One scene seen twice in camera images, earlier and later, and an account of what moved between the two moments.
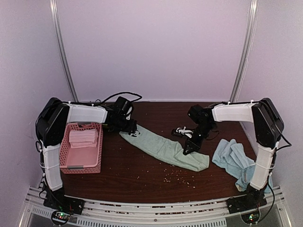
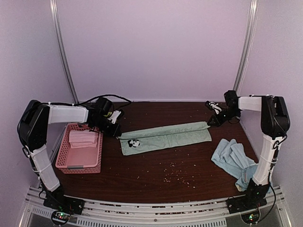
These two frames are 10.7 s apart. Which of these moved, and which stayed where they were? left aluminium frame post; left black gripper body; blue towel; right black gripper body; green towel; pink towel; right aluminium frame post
Moved: left black gripper body; right black gripper body; green towel
Stayed: right aluminium frame post; left aluminium frame post; blue towel; pink towel
